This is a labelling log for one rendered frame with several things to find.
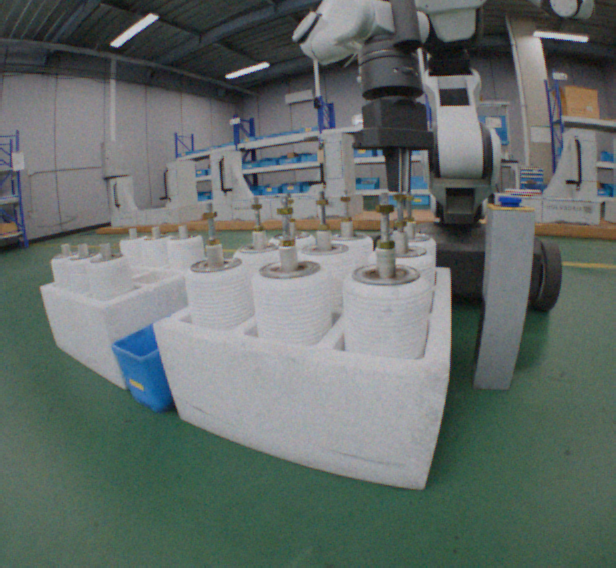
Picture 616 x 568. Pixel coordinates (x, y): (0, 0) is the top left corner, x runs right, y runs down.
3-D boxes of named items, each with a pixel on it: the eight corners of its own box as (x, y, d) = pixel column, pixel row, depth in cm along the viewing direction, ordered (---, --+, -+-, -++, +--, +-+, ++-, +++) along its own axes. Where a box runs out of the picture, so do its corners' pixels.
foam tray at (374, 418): (286, 328, 80) (280, 260, 76) (443, 346, 64) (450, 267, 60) (179, 419, 46) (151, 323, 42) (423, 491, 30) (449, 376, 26)
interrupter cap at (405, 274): (343, 286, 32) (343, 280, 32) (360, 267, 39) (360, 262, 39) (418, 290, 29) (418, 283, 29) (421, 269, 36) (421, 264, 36)
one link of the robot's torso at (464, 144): (428, 190, 76) (427, 95, 96) (495, 191, 68) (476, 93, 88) (422, 144, 64) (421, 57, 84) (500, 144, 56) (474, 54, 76)
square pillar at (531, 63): (524, 201, 554) (505, 25, 464) (549, 202, 529) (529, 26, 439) (531, 203, 504) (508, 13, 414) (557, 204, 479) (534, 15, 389)
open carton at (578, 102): (553, 121, 380) (549, 93, 369) (587, 125, 353) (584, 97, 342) (565, 115, 329) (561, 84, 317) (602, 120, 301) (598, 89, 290)
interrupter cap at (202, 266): (225, 275, 39) (224, 270, 39) (179, 274, 41) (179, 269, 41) (251, 261, 46) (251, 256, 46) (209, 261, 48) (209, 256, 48)
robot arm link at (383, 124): (373, 142, 35) (364, 50, 32) (341, 151, 44) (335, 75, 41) (452, 147, 38) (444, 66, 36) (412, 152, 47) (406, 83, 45)
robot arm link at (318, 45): (320, 35, 44) (287, 56, 60) (367, 68, 49) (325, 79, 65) (348, -7, 41) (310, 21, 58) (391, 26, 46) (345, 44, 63)
